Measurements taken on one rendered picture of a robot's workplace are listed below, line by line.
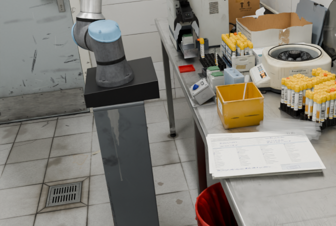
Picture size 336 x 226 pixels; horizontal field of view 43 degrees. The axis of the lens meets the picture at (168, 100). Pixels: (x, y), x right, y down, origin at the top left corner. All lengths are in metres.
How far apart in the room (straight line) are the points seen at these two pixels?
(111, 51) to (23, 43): 1.93
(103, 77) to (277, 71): 0.66
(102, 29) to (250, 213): 0.88
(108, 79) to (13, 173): 1.59
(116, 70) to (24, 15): 1.88
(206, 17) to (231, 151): 1.01
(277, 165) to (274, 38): 0.86
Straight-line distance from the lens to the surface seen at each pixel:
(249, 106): 1.38
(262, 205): 1.09
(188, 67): 1.92
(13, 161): 3.22
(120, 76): 1.63
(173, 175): 2.71
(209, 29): 2.15
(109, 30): 1.59
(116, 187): 1.84
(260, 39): 1.92
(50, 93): 3.60
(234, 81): 1.54
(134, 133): 1.70
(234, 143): 1.30
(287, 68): 1.60
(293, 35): 1.97
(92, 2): 1.72
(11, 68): 3.57
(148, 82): 1.62
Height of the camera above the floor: 1.57
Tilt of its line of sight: 25 degrees down
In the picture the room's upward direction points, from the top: 6 degrees counter-clockwise
